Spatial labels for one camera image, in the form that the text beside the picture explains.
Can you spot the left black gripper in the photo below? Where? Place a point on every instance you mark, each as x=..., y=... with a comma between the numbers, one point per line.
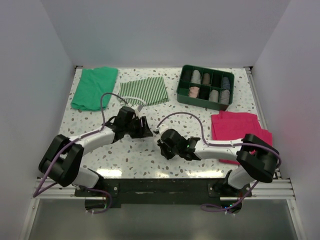
x=145, y=131

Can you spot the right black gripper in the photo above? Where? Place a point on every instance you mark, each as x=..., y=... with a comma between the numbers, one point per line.
x=162, y=145

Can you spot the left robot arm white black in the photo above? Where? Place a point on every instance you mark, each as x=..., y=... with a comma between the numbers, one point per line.
x=62, y=160

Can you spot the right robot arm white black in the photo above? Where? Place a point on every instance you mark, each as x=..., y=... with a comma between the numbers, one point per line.
x=258, y=160

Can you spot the green white striped underwear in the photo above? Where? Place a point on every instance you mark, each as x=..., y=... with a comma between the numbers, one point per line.
x=146, y=92

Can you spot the pink rolled underwear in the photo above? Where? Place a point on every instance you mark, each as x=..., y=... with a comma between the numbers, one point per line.
x=193, y=91

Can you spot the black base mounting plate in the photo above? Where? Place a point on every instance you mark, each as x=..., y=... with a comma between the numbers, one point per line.
x=161, y=191

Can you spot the pink folded cloth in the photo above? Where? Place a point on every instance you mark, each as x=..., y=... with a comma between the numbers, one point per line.
x=234, y=125

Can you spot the beige grey rolled sock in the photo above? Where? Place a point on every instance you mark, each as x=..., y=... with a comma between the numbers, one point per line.
x=214, y=96

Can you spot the green divided storage tray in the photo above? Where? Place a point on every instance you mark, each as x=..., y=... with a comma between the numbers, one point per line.
x=202, y=99

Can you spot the green folded cloth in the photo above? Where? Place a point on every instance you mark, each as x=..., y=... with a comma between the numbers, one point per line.
x=92, y=85

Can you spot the grey striped rolled sock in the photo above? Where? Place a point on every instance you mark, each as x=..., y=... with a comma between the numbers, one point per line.
x=225, y=97

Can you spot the brown rolled sock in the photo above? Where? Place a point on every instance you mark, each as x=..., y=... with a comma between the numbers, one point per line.
x=206, y=79

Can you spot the blue striped rolled sock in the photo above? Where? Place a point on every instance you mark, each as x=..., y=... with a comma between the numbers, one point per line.
x=225, y=84

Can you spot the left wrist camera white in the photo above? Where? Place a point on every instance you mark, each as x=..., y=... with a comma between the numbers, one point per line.
x=137, y=108

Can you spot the aluminium frame rail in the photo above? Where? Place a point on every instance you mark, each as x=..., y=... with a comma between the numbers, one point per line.
x=179, y=169

